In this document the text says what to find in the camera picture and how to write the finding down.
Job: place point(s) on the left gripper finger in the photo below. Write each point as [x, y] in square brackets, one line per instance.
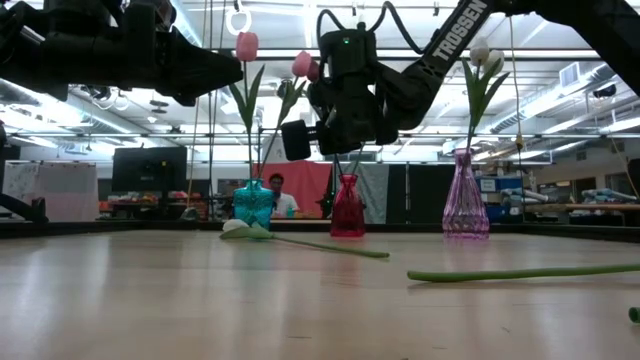
[210, 67]

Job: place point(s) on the pink artificial tulip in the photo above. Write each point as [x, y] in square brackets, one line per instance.
[246, 46]
[500, 275]
[301, 63]

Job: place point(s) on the teal glass vase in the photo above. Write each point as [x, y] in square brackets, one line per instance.
[253, 207]

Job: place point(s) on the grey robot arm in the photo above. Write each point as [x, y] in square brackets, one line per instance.
[605, 195]
[522, 195]

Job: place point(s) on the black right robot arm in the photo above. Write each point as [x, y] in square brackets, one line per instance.
[425, 75]

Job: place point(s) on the red glass vase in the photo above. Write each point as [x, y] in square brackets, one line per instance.
[347, 207]

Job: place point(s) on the purple ribbed glass vase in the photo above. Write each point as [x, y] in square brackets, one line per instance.
[465, 200]

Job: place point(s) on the red cloth backdrop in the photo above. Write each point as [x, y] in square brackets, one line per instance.
[312, 185]

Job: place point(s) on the grey cloth backdrop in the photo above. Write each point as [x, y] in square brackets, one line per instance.
[375, 192]

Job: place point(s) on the black monitor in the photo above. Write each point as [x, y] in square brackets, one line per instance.
[149, 169]

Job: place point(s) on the black partition curtain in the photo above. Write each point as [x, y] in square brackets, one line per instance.
[425, 192]

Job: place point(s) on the person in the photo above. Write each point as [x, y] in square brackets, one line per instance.
[285, 202]

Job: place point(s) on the white partition board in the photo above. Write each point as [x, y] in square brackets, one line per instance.
[60, 192]

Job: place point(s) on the blue storage bin shelf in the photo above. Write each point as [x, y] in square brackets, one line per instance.
[505, 184]

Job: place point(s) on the ceiling air vent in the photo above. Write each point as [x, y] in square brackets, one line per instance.
[570, 75]

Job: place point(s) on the wooden workbench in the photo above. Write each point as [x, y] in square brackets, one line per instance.
[590, 206]

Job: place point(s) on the black ceiling camera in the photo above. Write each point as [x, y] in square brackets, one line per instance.
[285, 90]
[605, 91]

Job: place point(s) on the black aluminium table frame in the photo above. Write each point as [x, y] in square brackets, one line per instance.
[600, 232]

